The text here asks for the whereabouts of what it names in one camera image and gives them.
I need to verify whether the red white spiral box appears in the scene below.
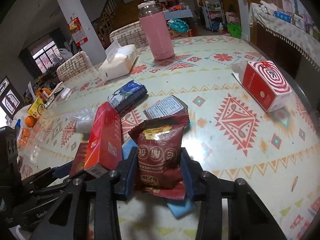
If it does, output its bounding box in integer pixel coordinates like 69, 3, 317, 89
231, 61, 292, 113

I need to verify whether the blue white tissue packet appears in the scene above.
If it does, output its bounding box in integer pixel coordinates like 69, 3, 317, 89
107, 80, 148, 113

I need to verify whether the clear plastic bag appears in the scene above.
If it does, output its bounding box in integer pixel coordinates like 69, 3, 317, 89
67, 107, 97, 135

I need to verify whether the orange fruit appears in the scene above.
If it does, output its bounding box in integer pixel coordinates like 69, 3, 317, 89
25, 115, 37, 128

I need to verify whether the blue box on sideboard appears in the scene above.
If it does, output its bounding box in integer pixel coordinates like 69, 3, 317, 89
273, 11, 291, 23

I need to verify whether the red wall calendar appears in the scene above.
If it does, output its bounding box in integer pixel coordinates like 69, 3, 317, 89
68, 17, 88, 46

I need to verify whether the dark red box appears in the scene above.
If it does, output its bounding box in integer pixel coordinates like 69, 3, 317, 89
69, 142, 88, 177

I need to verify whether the green bag on floor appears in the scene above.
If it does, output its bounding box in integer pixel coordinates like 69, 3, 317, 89
227, 23, 242, 38

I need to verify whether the pink thermos bottle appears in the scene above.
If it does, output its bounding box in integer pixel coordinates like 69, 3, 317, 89
138, 1, 174, 60

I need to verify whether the patterned chair behind bottle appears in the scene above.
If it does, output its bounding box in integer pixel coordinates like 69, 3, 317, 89
110, 21, 149, 48

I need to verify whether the white tissue pack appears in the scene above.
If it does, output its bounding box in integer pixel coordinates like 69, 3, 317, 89
98, 39, 138, 81

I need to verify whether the sideboard with lace cloth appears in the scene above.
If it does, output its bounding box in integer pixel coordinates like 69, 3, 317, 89
248, 3, 319, 101

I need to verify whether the red carton box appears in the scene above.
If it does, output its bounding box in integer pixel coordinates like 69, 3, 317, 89
84, 102, 123, 178

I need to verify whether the patterned chair near pillar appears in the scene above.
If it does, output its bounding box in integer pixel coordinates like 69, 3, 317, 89
56, 51, 93, 82

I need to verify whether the dark red snack bag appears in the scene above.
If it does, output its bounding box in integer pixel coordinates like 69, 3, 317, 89
129, 112, 190, 200

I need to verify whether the light blue packet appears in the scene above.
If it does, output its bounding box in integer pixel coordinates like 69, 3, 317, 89
122, 139, 197, 218

